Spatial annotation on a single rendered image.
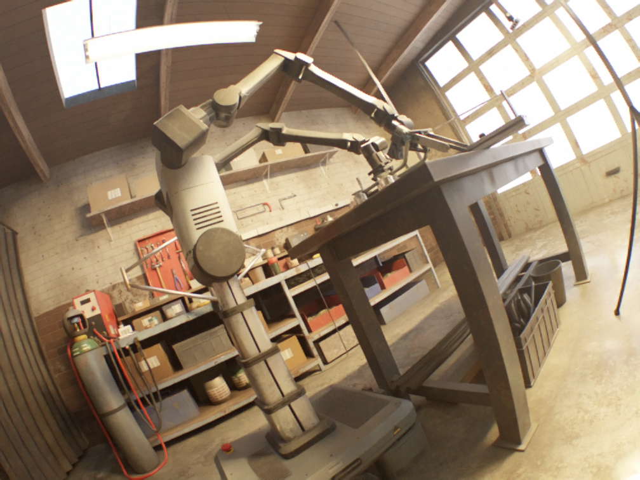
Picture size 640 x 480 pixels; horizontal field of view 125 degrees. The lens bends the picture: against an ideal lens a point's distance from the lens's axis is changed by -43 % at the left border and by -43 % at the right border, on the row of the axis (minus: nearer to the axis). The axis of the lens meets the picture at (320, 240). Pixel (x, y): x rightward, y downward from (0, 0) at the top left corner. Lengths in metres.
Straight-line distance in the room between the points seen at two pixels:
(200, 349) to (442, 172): 1.88
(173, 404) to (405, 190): 1.97
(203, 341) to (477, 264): 1.80
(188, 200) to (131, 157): 2.50
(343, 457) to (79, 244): 2.82
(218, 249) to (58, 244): 2.51
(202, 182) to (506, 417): 1.15
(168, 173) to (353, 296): 0.80
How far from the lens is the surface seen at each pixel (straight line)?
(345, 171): 3.91
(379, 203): 0.71
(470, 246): 0.74
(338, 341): 2.44
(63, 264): 3.14
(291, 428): 0.99
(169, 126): 0.83
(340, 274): 1.14
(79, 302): 2.43
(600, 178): 3.89
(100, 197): 2.91
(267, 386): 0.93
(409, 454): 1.05
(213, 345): 2.14
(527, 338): 1.21
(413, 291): 3.02
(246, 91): 0.97
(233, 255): 0.87
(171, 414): 2.23
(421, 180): 0.62
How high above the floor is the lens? 0.79
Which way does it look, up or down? 4 degrees up
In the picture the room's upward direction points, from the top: 24 degrees counter-clockwise
